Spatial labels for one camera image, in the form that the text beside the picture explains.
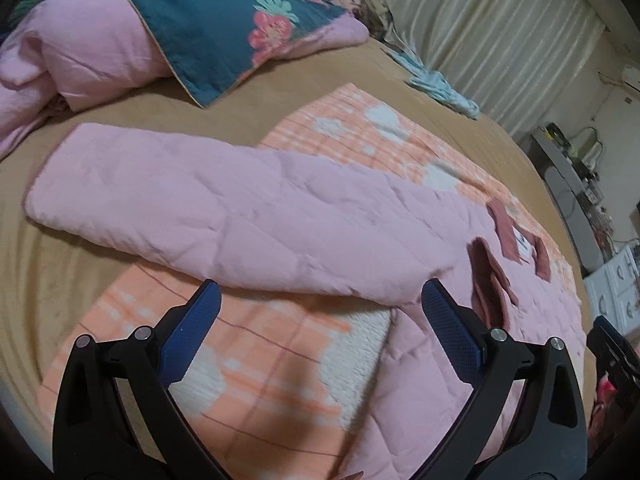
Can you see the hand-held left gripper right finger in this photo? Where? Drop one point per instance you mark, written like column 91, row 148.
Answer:
column 450, row 327

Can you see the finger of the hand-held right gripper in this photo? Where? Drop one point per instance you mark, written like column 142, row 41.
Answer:
column 610, row 345

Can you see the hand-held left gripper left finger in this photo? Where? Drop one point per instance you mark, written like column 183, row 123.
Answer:
column 192, row 327

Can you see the pink quilted jacket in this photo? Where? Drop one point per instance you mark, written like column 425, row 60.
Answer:
column 250, row 210

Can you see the pile of mixed clothes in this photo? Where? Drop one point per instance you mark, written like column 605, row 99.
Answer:
column 370, row 5

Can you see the bright pink plush cloth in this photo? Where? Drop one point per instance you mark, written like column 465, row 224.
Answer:
column 602, row 400

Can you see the white drawer cabinet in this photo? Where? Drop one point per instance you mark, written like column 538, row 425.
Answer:
column 610, row 285

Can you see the orange and white plaid blanket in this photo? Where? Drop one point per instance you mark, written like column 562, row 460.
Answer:
column 280, row 360

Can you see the clutter of small desk items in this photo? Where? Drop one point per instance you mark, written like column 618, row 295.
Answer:
column 595, row 200

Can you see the grey desk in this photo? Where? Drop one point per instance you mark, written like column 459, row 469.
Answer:
column 565, row 195

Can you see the tan bed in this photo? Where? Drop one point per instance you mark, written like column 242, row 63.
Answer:
column 240, row 105

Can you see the light blue cloth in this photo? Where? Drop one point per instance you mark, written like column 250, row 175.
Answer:
column 440, row 87

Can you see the white air conditioner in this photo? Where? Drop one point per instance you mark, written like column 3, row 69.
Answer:
column 631, row 79

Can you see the pink blanket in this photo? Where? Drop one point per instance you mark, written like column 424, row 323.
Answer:
column 90, row 50

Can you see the cream curtain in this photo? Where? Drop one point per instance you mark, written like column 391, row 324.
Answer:
column 500, row 35

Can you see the teal floral pillow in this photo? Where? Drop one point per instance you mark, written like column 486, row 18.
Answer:
column 215, row 25

